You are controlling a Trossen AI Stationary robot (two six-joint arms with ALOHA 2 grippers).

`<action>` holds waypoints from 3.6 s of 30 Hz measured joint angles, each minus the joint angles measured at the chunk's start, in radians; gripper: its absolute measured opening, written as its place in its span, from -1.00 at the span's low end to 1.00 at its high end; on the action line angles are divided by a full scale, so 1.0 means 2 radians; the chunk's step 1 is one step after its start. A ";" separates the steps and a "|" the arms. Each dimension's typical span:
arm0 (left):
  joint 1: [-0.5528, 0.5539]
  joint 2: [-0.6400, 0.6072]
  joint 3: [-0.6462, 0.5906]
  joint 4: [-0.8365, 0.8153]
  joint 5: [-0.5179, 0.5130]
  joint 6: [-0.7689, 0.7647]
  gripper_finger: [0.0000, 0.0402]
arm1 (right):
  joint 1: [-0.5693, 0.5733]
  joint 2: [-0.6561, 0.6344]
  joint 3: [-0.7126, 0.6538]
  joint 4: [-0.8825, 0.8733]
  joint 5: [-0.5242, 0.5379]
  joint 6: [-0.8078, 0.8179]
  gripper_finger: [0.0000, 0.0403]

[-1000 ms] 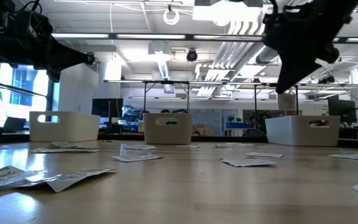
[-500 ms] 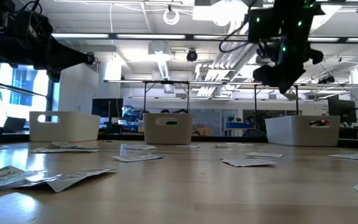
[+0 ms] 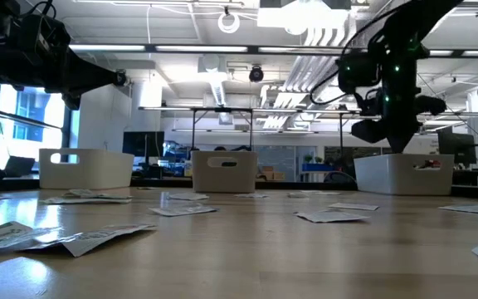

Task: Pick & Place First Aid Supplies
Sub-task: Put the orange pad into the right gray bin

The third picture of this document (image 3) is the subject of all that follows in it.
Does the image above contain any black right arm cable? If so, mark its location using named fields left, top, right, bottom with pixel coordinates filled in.
left=308, top=3, right=393, bottom=106

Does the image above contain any grey white small packet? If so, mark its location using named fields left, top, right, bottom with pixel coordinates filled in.
left=148, top=204, right=218, bottom=218

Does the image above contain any white plastic bin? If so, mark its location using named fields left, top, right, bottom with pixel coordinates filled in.
left=38, top=148, right=135, bottom=191

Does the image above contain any open laptop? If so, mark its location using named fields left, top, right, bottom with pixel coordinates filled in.
left=4, top=155, right=37, bottom=179

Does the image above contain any white long packet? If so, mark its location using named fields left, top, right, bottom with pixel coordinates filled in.
left=167, top=191, right=210, bottom=202

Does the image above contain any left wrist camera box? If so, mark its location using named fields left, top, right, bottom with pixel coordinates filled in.
left=17, top=13, right=73, bottom=57

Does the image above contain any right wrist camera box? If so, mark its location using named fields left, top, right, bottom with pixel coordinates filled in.
left=337, top=55, right=381, bottom=96

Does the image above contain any white coiled cable ring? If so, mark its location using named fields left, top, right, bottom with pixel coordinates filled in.
left=217, top=11, right=241, bottom=35

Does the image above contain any grey plastic bin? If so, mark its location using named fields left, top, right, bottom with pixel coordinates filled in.
left=354, top=153, right=456, bottom=197
left=191, top=149, right=259, bottom=194

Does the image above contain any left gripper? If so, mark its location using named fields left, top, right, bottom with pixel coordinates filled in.
left=17, top=48, right=119, bottom=111

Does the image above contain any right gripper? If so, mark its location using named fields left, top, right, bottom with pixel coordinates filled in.
left=349, top=51, right=448, bottom=154

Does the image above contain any cardboard box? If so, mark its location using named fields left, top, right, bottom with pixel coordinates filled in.
left=259, top=165, right=286, bottom=182

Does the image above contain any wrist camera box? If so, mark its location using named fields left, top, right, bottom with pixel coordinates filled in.
left=337, top=55, right=381, bottom=96
left=17, top=13, right=73, bottom=57

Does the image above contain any black computer monitor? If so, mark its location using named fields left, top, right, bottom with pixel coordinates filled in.
left=437, top=131, right=477, bottom=166
left=121, top=131, right=166, bottom=158

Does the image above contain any blue storage bin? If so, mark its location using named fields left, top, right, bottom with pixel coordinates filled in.
left=301, top=163, right=339, bottom=174

